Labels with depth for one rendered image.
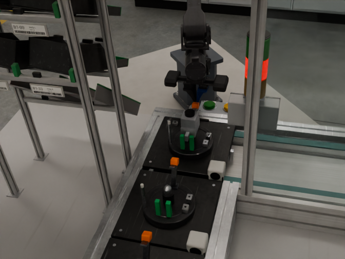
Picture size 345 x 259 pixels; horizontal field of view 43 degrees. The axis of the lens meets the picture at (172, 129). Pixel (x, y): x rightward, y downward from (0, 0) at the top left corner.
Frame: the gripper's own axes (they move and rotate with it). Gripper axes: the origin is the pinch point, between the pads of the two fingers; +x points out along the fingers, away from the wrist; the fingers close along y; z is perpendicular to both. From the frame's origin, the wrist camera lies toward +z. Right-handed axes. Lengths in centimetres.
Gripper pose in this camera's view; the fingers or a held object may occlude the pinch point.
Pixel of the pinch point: (196, 94)
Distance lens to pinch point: 133.9
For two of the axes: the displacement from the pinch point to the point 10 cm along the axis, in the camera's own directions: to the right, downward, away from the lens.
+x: 0.6, 7.6, 6.4
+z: 2.6, -6.4, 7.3
